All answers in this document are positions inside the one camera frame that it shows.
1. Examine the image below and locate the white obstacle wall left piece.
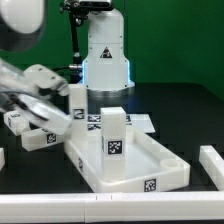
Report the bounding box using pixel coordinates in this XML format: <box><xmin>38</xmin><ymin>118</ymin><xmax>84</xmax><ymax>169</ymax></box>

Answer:
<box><xmin>0</xmin><ymin>148</ymin><xmax>5</xmax><ymax>171</ymax></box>

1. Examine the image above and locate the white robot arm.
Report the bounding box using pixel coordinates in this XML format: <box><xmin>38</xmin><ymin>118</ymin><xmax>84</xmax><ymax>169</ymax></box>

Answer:
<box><xmin>0</xmin><ymin>0</ymin><xmax>72</xmax><ymax>135</ymax></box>

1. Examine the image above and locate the white fence bar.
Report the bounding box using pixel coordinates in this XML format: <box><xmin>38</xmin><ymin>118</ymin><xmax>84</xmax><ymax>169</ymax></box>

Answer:
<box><xmin>0</xmin><ymin>191</ymin><xmax>224</xmax><ymax>223</ymax></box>
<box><xmin>199</xmin><ymin>145</ymin><xmax>224</xmax><ymax>191</ymax></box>

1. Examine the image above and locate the black cable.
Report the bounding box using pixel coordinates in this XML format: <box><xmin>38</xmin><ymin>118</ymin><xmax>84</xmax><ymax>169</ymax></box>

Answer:
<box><xmin>51</xmin><ymin>65</ymin><xmax>83</xmax><ymax>76</ymax></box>

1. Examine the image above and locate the white marker sheet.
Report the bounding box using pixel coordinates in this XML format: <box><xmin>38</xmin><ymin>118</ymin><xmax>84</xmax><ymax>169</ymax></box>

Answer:
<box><xmin>87</xmin><ymin>114</ymin><xmax>155</xmax><ymax>133</ymax></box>

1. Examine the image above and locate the white right fence bar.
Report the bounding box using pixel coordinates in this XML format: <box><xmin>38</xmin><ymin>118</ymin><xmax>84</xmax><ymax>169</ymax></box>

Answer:
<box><xmin>199</xmin><ymin>145</ymin><xmax>224</xmax><ymax>191</ymax></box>

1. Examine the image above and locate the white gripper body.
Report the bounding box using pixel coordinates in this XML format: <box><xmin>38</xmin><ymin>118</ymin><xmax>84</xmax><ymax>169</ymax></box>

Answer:
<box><xmin>0</xmin><ymin>89</ymin><xmax>72</xmax><ymax>135</ymax></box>

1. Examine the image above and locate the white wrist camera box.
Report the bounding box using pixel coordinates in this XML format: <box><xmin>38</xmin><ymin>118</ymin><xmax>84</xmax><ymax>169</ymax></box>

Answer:
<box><xmin>24</xmin><ymin>64</ymin><xmax>69</xmax><ymax>96</ymax></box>

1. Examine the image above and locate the white desk tabletop tray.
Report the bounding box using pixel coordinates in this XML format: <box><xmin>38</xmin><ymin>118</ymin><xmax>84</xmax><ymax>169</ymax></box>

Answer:
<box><xmin>64</xmin><ymin>126</ymin><xmax>190</xmax><ymax>193</ymax></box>

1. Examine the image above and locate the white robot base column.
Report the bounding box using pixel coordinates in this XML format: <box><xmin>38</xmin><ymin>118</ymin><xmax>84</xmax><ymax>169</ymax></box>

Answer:
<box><xmin>82</xmin><ymin>9</ymin><xmax>135</xmax><ymax>96</ymax></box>

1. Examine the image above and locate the white front fence bar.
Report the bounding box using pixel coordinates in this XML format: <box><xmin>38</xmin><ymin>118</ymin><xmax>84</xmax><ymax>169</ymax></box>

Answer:
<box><xmin>0</xmin><ymin>191</ymin><xmax>224</xmax><ymax>223</ymax></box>

